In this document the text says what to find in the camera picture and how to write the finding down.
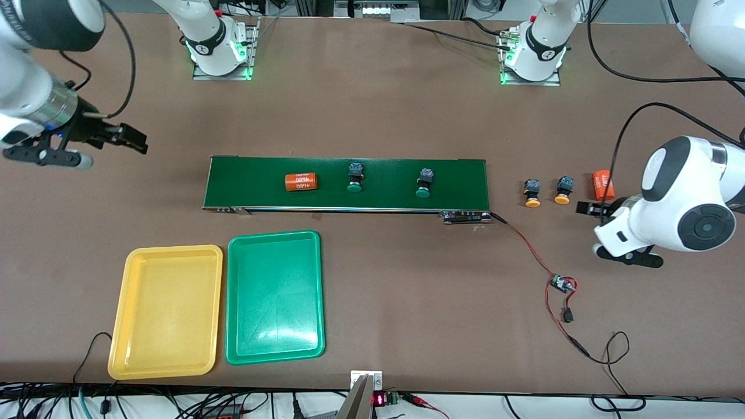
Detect orange cylinder with white print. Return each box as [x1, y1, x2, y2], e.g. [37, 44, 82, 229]
[593, 169, 616, 201]
[285, 172, 318, 193]

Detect green belt conveyor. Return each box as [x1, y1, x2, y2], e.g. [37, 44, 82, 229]
[202, 155, 493, 225]

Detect yellow plastic tray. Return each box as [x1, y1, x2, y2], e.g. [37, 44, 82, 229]
[107, 244, 224, 380]

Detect green plastic tray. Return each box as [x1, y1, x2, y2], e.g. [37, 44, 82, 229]
[225, 230, 325, 366]

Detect red clip lead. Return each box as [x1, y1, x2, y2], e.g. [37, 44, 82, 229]
[402, 393, 449, 419]

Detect grey equipment box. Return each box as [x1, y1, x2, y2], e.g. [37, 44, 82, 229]
[334, 0, 421, 23]

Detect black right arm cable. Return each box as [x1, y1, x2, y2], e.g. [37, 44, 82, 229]
[55, 0, 137, 120]

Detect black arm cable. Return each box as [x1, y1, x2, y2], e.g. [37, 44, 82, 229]
[585, 0, 745, 175]
[55, 0, 137, 120]

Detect red and black wire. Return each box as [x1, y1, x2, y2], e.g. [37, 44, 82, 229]
[491, 213, 591, 357]

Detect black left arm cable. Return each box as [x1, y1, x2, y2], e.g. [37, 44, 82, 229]
[585, 0, 745, 175]

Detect thin black looped cable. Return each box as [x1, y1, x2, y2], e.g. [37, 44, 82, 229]
[587, 331, 647, 413]

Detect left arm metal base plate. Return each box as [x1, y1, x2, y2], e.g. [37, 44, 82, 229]
[499, 28, 562, 87]

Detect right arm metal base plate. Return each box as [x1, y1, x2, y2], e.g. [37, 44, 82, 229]
[192, 16, 260, 81]

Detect black base power cable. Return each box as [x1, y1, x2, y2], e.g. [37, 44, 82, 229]
[402, 16, 516, 53]

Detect black cable bundle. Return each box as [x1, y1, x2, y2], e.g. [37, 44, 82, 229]
[0, 381, 274, 419]

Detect aluminium camera mount bar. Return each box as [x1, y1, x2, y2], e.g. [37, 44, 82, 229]
[336, 371, 384, 419]

